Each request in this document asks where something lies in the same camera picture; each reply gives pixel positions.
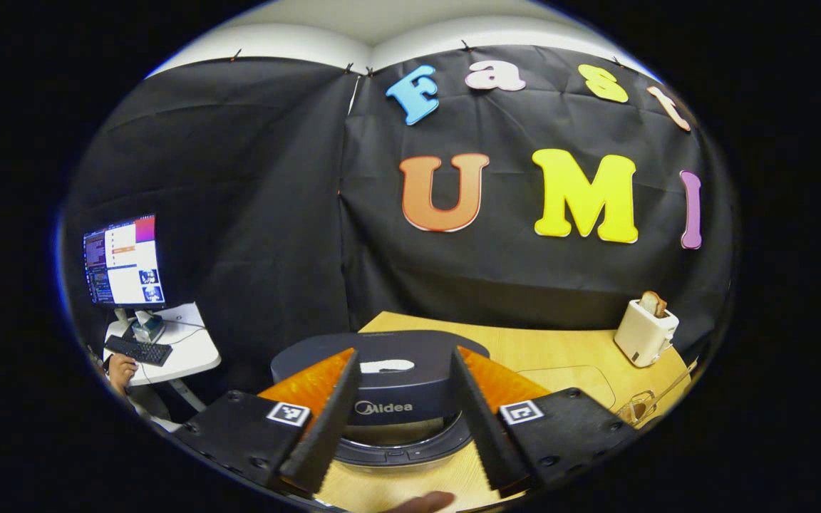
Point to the black keyboard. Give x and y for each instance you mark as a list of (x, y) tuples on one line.
[(138, 350)]

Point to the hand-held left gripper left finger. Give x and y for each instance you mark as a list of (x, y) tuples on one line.
[(325, 427)]

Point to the toast slice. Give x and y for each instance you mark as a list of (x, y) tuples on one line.
[(653, 303)]

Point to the wooden spoon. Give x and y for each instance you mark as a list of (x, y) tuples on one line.
[(667, 390)]

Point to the small teal box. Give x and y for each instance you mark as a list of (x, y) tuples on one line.
[(148, 329)]

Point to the white side table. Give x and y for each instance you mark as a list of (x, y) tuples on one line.
[(193, 349)]

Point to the dark silver rice cooker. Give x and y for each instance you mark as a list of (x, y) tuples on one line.
[(403, 388)]

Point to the white toaster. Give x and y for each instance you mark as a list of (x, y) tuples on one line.
[(642, 335)]

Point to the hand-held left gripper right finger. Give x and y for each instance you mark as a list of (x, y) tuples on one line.
[(485, 427)]

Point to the computer monitor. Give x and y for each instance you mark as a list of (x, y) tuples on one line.
[(125, 260)]

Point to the clear plastic container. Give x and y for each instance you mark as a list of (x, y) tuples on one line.
[(574, 377)]

